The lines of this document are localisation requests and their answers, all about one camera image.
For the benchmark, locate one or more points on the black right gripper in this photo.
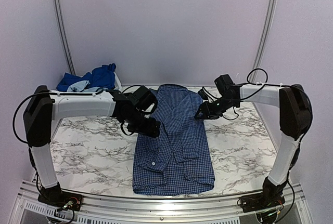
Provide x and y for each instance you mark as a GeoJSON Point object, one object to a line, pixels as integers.
{"type": "Point", "coordinates": [206, 112]}

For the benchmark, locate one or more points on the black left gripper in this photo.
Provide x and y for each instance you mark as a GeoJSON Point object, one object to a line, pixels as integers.
{"type": "Point", "coordinates": [151, 130]}

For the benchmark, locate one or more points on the blue checked shirt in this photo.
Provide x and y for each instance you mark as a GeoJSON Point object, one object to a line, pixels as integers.
{"type": "Point", "coordinates": [177, 162]}

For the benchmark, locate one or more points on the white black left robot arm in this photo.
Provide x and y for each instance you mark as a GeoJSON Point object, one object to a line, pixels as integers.
{"type": "Point", "coordinates": [46, 107]}

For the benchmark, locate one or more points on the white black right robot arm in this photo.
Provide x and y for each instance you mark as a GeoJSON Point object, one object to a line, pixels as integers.
{"type": "Point", "coordinates": [295, 119]}

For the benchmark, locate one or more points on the white plastic laundry basket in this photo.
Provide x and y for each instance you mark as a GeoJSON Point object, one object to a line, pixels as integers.
{"type": "Point", "coordinates": [118, 81]}

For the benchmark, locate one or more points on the royal blue garment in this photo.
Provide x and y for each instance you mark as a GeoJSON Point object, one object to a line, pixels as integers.
{"type": "Point", "coordinates": [104, 70]}

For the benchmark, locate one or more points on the light blue garment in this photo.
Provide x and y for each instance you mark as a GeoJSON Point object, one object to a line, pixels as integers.
{"type": "Point", "coordinates": [84, 87]}

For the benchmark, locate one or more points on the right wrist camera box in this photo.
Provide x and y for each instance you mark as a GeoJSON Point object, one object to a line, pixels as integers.
{"type": "Point", "coordinates": [203, 94]}

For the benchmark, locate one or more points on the aluminium front frame rail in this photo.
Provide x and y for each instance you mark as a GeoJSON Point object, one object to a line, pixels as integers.
{"type": "Point", "coordinates": [112, 209]}

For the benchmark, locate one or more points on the right aluminium corner post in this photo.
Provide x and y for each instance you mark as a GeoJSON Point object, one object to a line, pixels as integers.
{"type": "Point", "coordinates": [267, 25]}

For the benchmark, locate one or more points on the aluminium corner post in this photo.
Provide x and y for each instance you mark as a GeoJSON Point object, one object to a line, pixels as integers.
{"type": "Point", "coordinates": [267, 25]}
{"type": "Point", "coordinates": [63, 36]}

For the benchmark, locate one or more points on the left aluminium corner post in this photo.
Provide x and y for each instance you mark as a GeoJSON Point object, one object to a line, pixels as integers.
{"type": "Point", "coordinates": [63, 36]}

